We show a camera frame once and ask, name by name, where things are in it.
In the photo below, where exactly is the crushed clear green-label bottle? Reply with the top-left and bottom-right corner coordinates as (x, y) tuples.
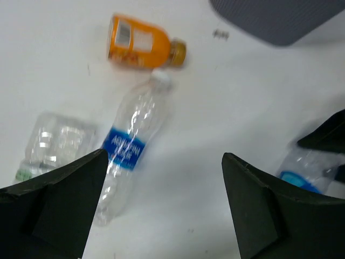
(13, 112), (97, 183)

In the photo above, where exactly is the grey mesh waste bin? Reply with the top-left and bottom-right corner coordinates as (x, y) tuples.
(210, 1), (344, 46)

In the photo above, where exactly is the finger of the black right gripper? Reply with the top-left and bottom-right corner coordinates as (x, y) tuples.
(297, 110), (345, 154)

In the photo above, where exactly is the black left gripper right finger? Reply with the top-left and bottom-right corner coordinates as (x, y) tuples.
(222, 153), (344, 258)

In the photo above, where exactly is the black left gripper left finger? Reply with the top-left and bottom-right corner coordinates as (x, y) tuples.
(1, 149), (108, 258)

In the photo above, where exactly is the white-cap Aquafina water bottle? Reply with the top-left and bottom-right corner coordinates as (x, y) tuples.
(94, 69), (172, 226)

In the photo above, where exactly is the blue-cap blue-label water bottle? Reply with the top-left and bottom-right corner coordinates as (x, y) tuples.
(276, 146), (343, 194)

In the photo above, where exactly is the orange juice bottle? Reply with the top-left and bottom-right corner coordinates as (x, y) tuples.
(107, 14), (187, 69)

